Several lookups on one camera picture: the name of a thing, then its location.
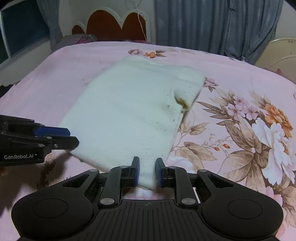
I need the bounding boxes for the white knitted garment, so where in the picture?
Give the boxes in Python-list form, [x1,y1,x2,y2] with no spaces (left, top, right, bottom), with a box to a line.
[59,56,205,189]

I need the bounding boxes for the dark window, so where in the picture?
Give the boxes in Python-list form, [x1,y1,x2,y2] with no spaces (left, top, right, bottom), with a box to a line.
[1,1,49,68]

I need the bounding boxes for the red white heart headboard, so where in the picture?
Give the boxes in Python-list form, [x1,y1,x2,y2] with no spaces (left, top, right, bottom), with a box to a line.
[71,6,151,43]

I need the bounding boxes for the cream round folding table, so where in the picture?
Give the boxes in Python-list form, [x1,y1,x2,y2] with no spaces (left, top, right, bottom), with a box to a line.
[255,38,296,83]

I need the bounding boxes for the blue grey curtain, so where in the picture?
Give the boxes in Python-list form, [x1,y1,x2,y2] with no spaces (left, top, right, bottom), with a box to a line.
[154,0,283,64]

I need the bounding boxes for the white hanging cord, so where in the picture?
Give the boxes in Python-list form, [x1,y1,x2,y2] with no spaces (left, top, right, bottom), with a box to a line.
[125,0,148,42]

